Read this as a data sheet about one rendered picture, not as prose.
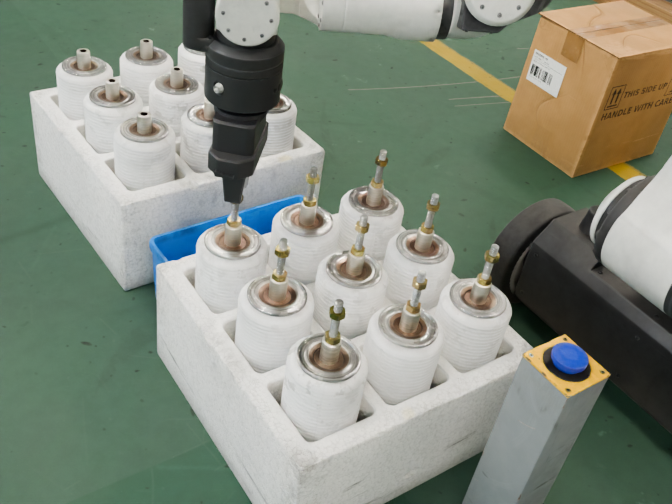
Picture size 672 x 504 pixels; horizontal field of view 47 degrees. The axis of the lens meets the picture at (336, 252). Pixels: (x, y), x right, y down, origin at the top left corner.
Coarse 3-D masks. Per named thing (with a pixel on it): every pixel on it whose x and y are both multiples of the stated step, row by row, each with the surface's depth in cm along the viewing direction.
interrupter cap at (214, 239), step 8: (224, 224) 107; (208, 232) 105; (216, 232) 105; (224, 232) 106; (248, 232) 106; (256, 232) 106; (208, 240) 104; (216, 240) 104; (248, 240) 105; (256, 240) 105; (208, 248) 102; (216, 248) 103; (224, 248) 103; (232, 248) 104; (240, 248) 104; (248, 248) 103; (256, 248) 104; (224, 256) 101; (232, 256) 102; (240, 256) 102; (248, 256) 102
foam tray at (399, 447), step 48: (192, 288) 107; (192, 336) 105; (192, 384) 110; (240, 384) 95; (432, 384) 104; (480, 384) 100; (240, 432) 99; (288, 432) 90; (336, 432) 91; (384, 432) 92; (432, 432) 100; (480, 432) 109; (240, 480) 104; (288, 480) 90; (336, 480) 93; (384, 480) 101
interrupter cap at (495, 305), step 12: (456, 288) 103; (468, 288) 103; (492, 288) 104; (456, 300) 101; (468, 300) 102; (492, 300) 102; (504, 300) 102; (468, 312) 99; (480, 312) 100; (492, 312) 100
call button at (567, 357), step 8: (560, 344) 86; (568, 344) 86; (552, 352) 85; (560, 352) 85; (568, 352) 85; (576, 352) 85; (584, 352) 85; (552, 360) 85; (560, 360) 84; (568, 360) 84; (576, 360) 84; (584, 360) 84; (560, 368) 84; (568, 368) 84; (576, 368) 83; (584, 368) 84
